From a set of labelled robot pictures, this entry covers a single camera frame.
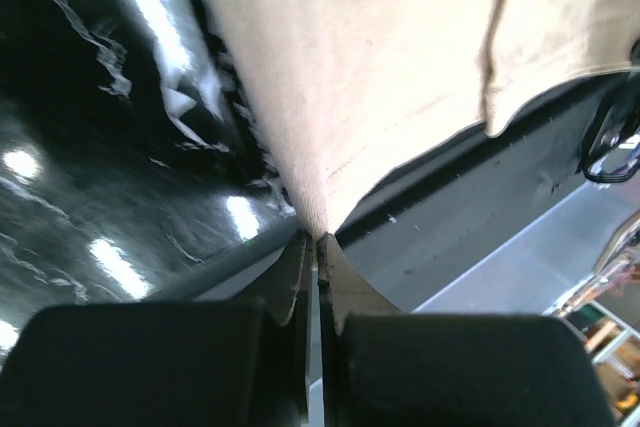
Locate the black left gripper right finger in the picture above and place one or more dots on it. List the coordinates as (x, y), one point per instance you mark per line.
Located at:
(342, 292)

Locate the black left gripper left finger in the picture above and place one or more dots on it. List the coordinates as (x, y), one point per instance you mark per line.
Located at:
(284, 290)

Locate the beige t-shirt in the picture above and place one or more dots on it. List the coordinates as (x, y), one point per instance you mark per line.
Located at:
(345, 91)

